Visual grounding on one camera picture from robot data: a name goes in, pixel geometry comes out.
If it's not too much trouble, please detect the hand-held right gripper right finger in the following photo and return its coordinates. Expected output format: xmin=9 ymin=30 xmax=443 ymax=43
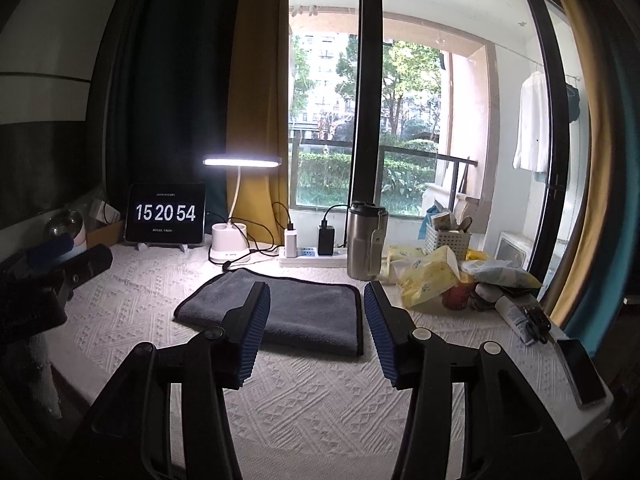
xmin=363 ymin=281 xmax=583 ymax=480

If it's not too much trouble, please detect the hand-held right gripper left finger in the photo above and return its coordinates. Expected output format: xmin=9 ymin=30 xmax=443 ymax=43
xmin=60 ymin=281 xmax=272 ymax=480

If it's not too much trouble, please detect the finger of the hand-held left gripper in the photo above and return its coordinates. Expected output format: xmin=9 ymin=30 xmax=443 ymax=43
xmin=27 ymin=236 xmax=76 ymax=267
xmin=60 ymin=244 xmax=114 ymax=288

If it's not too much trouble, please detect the grey towel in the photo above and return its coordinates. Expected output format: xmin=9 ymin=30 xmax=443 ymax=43
xmin=173 ymin=268 xmax=365 ymax=358

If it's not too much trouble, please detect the steel bowl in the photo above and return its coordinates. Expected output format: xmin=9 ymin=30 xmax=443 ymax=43
xmin=46 ymin=209 xmax=87 ymax=242

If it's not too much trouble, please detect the cardboard box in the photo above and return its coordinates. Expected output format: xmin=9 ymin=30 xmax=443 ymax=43
xmin=85 ymin=199 xmax=126 ymax=249

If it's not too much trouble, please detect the yellow tissue pack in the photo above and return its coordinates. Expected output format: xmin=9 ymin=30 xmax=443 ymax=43
xmin=386 ymin=244 xmax=426 ymax=281
xmin=396 ymin=246 xmax=461 ymax=309

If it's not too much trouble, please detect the red apple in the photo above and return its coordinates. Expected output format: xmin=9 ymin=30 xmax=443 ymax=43
xmin=441 ymin=284 xmax=474 ymax=312

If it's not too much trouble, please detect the white textured tablecloth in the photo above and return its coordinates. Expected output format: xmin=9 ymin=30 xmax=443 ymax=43
xmin=50 ymin=242 xmax=614 ymax=480

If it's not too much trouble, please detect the black tablet with clock display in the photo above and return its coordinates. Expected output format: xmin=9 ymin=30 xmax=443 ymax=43
xmin=125 ymin=183 xmax=207 ymax=243

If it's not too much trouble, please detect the white power strip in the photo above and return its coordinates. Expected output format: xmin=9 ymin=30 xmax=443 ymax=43
xmin=278 ymin=246 xmax=348 ymax=268

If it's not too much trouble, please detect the white desk lamp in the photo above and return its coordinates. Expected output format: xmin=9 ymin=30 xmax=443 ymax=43
xmin=203 ymin=156 xmax=283 ymax=264

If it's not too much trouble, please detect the tablet stand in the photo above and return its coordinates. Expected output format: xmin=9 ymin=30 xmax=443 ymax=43
xmin=135 ymin=241 xmax=195 ymax=252

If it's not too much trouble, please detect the white plastic basket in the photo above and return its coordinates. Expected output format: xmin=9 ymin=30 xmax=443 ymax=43
xmin=425 ymin=223 xmax=471 ymax=256

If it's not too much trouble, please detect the white tube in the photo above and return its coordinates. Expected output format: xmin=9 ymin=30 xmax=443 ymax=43
xmin=495 ymin=295 xmax=536 ymax=346

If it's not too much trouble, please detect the crumpled snack bag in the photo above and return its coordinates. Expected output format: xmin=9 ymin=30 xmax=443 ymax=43
xmin=459 ymin=251 xmax=544 ymax=292

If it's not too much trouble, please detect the black key bunch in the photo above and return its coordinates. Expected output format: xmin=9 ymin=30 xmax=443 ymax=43
xmin=521 ymin=305 xmax=554 ymax=344

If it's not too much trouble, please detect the white balcony appliance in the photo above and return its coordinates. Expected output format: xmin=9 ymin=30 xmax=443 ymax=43
xmin=495 ymin=231 xmax=537 ymax=267

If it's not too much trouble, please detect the dark green curtain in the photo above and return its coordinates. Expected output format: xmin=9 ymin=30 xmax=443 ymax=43
xmin=104 ymin=0 xmax=247 ymax=211

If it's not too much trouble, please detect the smartphone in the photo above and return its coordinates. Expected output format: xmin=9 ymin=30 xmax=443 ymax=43
xmin=556 ymin=338 xmax=608 ymax=409

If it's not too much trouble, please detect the white hanging shirt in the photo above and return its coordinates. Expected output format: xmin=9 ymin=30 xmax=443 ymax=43
xmin=512 ymin=71 xmax=551 ymax=174

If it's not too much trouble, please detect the yellow and teal curtain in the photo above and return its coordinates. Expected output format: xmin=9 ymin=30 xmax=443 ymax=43
xmin=536 ymin=0 xmax=640 ymax=361

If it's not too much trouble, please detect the black lamp cable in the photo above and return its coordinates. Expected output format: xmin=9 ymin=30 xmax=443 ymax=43
xmin=224 ymin=219 xmax=287 ymax=272

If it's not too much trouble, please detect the steel tumbler with strap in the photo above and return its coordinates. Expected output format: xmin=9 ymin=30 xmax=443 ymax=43
xmin=346 ymin=201 xmax=389 ymax=281

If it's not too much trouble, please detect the black charger cable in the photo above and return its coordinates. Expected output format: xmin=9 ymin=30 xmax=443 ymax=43
xmin=271 ymin=202 xmax=296 ymax=231
xmin=322 ymin=204 xmax=351 ymax=251

